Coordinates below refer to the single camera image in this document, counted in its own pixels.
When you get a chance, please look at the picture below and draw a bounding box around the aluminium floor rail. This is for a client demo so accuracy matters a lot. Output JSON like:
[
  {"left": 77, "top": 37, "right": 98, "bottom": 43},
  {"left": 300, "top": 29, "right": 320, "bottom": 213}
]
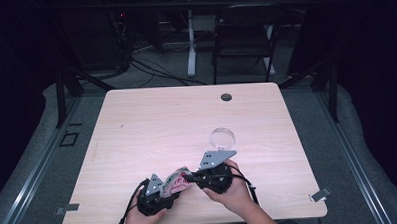
[
  {"left": 0, "top": 95, "right": 86, "bottom": 224},
  {"left": 314, "top": 84, "right": 394, "bottom": 224}
]

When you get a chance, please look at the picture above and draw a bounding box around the person's right hand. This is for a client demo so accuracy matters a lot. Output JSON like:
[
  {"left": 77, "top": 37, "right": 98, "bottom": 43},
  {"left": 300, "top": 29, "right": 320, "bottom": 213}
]
[{"left": 201, "top": 158, "right": 254, "bottom": 216}]

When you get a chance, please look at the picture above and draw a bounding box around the pink plastic bag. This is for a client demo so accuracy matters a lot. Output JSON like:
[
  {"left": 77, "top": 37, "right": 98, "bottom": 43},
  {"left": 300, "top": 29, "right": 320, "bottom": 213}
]
[{"left": 158, "top": 165, "right": 193, "bottom": 199}]

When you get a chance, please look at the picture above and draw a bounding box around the dark equipment cabinet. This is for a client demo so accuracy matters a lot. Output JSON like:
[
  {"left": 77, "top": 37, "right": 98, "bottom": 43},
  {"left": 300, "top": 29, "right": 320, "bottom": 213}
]
[{"left": 57, "top": 8, "right": 131, "bottom": 73}]

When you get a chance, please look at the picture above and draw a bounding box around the clear jar lid with knob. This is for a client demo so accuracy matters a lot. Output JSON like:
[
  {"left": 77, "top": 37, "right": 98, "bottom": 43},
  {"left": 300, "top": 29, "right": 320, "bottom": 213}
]
[{"left": 208, "top": 126, "right": 237, "bottom": 153}]

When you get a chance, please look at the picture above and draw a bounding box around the bundle of black floor cables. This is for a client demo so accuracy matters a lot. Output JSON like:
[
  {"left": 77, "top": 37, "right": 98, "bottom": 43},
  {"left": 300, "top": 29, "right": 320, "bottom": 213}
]
[{"left": 129, "top": 55, "right": 209, "bottom": 89}]

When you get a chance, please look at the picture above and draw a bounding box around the person's left hand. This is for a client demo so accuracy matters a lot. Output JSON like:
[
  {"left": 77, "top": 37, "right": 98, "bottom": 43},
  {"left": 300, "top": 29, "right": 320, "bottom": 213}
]
[{"left": 123, "top": 192, "right": 167, "bottom": 224}]

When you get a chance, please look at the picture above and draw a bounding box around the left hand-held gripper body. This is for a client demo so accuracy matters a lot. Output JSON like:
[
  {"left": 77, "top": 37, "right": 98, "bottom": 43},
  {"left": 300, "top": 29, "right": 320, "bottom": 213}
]
[{"left": 136, "top": 172, "right": 168, "bottom": 217}]

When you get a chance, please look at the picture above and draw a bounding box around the grey tape strip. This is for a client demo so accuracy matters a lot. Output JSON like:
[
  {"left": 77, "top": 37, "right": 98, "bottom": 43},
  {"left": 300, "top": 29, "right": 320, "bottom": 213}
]
[
  {"left": 54, "top": 202, "right": 81, "bottom": 216},
  {"left": 308, "top": 186, "right": 333, "bottom": 203}
]

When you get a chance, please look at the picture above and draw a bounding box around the right hand-held gripper cable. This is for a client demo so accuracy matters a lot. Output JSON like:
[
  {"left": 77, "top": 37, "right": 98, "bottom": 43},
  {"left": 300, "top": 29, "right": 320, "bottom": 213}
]
[{"left": 227, "top": 163, "right": 260, "bottom": 207}]

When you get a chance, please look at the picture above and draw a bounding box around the black metal stand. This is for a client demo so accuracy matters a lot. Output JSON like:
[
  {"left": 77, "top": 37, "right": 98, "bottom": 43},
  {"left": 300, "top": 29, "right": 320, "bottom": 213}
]
[
  {"left": 53, "top": 61, "right": 118, "bottom": 129},
  {"left": 278, "top": 53, "right": 341, "bottom": 125}
]

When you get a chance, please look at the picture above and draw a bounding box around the black folding chair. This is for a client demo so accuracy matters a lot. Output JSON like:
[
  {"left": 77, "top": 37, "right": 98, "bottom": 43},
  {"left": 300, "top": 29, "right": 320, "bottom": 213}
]
[{"left": 210, "top": 2, "right": 289, "bottom": 85}]

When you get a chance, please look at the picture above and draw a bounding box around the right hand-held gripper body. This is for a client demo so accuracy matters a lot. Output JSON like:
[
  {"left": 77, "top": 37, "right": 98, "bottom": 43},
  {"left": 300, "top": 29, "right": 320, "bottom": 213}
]
[{"left": 197, "top": 150, "right": 238, "bottom": 195}]

